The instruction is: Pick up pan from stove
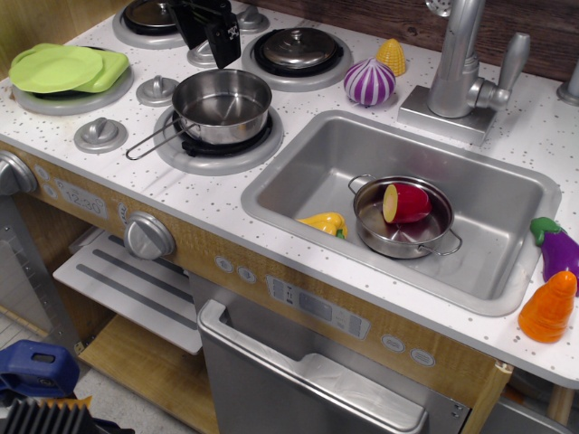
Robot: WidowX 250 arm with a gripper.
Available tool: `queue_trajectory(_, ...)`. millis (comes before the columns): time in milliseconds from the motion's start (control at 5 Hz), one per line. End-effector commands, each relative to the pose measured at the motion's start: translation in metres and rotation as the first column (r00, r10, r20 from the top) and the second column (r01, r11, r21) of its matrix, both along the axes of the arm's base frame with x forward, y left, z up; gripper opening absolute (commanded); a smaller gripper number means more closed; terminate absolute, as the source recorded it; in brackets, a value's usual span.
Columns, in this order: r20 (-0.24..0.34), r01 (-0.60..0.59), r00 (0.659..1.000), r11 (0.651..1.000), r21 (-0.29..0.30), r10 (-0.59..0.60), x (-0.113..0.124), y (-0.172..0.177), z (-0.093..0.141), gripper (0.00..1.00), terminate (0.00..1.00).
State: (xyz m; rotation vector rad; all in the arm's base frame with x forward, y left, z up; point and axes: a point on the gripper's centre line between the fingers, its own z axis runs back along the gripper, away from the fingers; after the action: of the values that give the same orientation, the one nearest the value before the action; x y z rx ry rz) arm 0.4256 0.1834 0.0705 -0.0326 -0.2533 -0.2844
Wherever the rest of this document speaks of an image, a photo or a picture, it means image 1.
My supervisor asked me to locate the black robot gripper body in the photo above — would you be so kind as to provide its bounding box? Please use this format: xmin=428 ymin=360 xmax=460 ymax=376
xmin=166 ymin=0 xmax=232 ymax=51

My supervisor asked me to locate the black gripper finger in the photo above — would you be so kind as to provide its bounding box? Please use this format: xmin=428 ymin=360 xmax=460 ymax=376
xmin=176 ymin=13 xmax=209 ymax=49
xmin=205 ymin=13 xmax=242 ymax=69

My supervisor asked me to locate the steel saucepan with wire handle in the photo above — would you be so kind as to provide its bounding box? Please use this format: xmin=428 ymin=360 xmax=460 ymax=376
xmin=126 ymin=70 xmax=272 ymax=161

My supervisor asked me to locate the back left stove burner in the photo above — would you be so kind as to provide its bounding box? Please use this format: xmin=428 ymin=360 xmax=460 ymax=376
xmin=112 ymin=1 xmax=185 ymax=50

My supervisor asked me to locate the stove burner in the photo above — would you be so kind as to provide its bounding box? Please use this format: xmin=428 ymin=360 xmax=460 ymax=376
xmin=112 ymin=1 xmax=185 ymax=50
xmin=242 ymin=27 xmax=353 ymax=92
xmin=10 ymin=65 xmax=133 ymax=116
xmin=154 ymin=108 xmax=283 ymax=176

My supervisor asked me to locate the back right stove burner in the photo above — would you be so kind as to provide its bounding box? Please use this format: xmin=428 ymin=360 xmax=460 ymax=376
xmin=242 ymin=27 xmax=353 ymax=92

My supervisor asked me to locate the front right stove burner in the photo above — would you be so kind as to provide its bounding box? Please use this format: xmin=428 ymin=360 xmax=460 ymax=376
xmin=154 ymin=108 xmax=283 ymax=176

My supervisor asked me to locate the front left stove burner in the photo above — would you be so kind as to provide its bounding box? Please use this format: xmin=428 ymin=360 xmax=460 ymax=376
xmin=10 ymin=65 xmax=133 ymax=116

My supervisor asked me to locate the grey stovetop knob centre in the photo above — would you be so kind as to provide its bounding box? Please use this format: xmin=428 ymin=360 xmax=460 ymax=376
xmin=186 ymin=41 xmax=217 ymax=69

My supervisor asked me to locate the grey stovetop knob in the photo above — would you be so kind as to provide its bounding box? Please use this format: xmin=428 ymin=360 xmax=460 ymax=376
xmin=73 ymin=118 xmax=128 ymax=154
xmin=236 ymin=5 xmax=270 ymax=34
xmin=136 ymin=75 xmax=179 ymax=107
xmin=186 ymin=41 xmax=217 ymax=69

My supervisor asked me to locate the grey stovetop knob back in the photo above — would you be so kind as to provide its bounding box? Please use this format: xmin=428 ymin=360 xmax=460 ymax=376
xmin=236 ymin=5 xmax=270 ymax=34

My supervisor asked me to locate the steel pot lid left burner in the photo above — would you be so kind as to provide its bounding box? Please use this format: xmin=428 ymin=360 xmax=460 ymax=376
xmin=124 ymin=0 xmax=175 ymax=30

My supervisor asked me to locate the steel pot lid burner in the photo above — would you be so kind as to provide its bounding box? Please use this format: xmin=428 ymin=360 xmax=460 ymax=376
xmin=261 ymin=27 xmax=338 ymax=71
xmin=124 ymin=0 xmax=175 ymax=30

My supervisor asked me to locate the grey stovetop knob middle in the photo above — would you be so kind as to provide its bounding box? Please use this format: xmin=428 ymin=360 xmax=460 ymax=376
xmin=136 ymin=75 xmax=179 ymax=107

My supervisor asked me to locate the steel pot lid right burner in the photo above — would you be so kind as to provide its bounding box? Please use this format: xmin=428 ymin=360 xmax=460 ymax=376
xmin=261 ymin=27 xmax=338 ymax=71

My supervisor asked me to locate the square green plastic plate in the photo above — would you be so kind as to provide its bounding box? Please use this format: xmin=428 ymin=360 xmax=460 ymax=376
xmin=11 ymin=43 xmax=129 ymax=93

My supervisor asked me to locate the grey stovetop knob front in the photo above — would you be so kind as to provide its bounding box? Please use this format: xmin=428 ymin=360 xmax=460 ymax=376
xmin=73 ymin=118 xmax=128 ymax=154

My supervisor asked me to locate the round green plastic plate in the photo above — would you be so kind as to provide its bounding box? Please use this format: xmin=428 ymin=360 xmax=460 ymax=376
xmin=9 ymin=46 xmax=103 ymax=93

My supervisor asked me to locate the purple white toy onion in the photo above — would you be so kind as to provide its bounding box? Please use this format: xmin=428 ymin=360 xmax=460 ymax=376
xmin=343 ymin=58 xmax=396 ymax=106

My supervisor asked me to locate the yellow toy corn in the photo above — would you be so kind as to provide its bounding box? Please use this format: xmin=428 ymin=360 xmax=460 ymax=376
xmin=375 ymin=38 xmax=406 ymax=77

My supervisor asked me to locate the large grey oven knob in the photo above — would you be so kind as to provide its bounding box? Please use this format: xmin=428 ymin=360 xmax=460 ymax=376
xmin=123 ymin=212 xmax=176 ymax=260

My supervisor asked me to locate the yellow toy bell pepper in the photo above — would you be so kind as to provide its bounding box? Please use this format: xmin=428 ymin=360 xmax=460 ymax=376
xmin=298 ymin=212 xmax=348 ymax=240

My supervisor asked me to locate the grey oven knob left edge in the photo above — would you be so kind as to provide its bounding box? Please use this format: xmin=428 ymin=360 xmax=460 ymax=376
xmin=0 ymin=150 xmax=38 ymax=196

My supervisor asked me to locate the silver toy faucet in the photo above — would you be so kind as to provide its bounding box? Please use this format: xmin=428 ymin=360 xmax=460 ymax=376
xmin=398 ymin=0 xmax=530 ymax=146

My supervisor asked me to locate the red toy apple half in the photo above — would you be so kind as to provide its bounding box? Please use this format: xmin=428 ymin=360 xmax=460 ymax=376
xmin=383 ymin=183 xmax=432 ymax=223

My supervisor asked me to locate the white oven rack shelf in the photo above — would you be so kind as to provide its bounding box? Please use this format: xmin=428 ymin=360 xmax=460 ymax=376
xmin=53 ymin=229 xmax=202 ymax=354

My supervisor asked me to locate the grey oven door left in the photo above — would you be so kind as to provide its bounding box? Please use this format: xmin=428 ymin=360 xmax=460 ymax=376
xmin=1 ymin=196 xmax=80 ymax=352

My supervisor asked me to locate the grey sink basin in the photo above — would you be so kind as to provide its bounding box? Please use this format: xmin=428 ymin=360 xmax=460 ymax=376
xmin=242 ymin=110 xmax=561 ymax=316

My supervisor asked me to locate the silver dishwasher door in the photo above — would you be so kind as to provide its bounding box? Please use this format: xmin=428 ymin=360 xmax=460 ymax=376
xmin=198 ymin=299 xmax=470 ymax=433

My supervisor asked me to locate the grey fixture right edge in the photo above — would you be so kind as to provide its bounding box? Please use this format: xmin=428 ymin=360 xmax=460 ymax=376
xmin=556 ymin=67 xmax=579 ymax=107

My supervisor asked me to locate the blue clamp tool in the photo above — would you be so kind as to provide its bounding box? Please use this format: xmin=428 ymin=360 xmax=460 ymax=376
xmin=1 ymin=340 xmax=81 ymax=398

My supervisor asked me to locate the purple toy eggplant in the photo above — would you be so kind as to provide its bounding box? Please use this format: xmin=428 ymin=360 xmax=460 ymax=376
xmin=530 ymin=217 xmax=578 ymax=282

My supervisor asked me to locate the black ribbed heat sink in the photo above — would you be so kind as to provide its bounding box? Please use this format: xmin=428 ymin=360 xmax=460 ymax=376
xmin=1 ymin=401 xmax=107 ymax=434

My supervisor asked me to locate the orange toy carrot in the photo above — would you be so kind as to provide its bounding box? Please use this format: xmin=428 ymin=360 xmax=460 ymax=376
xmin=517 ymin=271 xmax=577 ymax=344

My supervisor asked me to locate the small steel two-handled pot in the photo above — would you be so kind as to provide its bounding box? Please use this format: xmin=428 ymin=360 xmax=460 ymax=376
xmin=348 ymin=175 xmax=463 ymax=259

